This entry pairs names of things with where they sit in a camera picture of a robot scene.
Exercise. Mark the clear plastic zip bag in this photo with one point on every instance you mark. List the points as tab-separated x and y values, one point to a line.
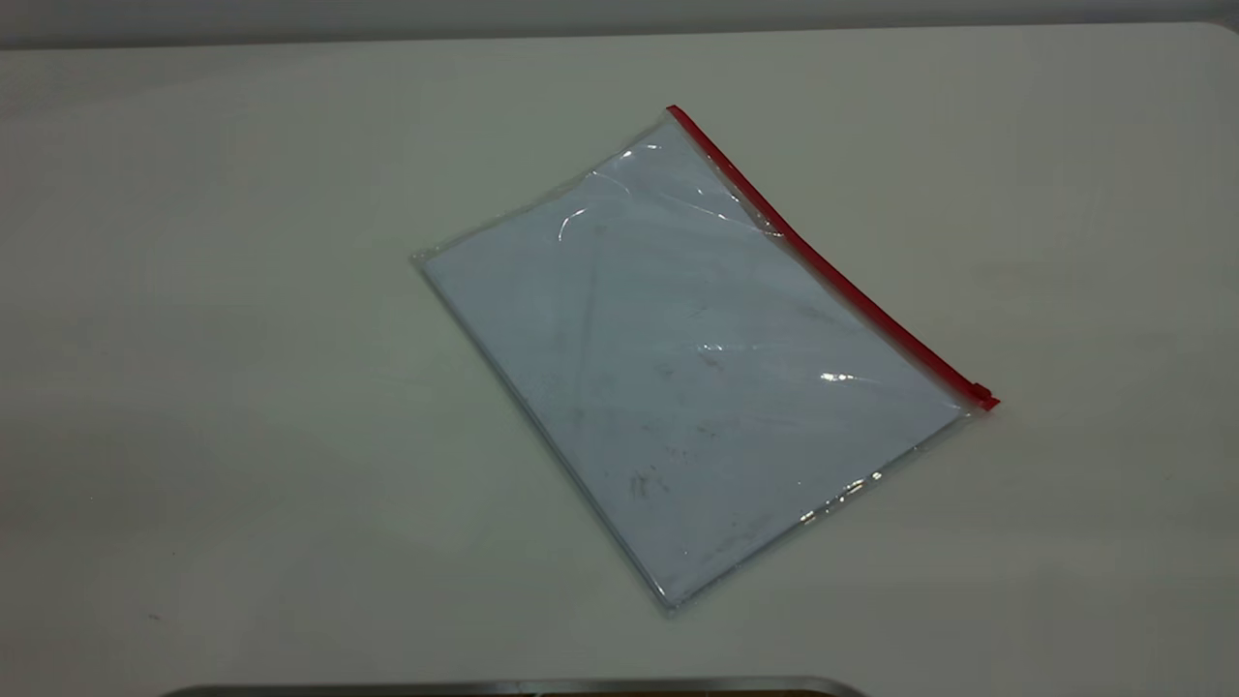
697	368

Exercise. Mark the red zipper slider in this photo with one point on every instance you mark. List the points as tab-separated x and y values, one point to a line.
983	395

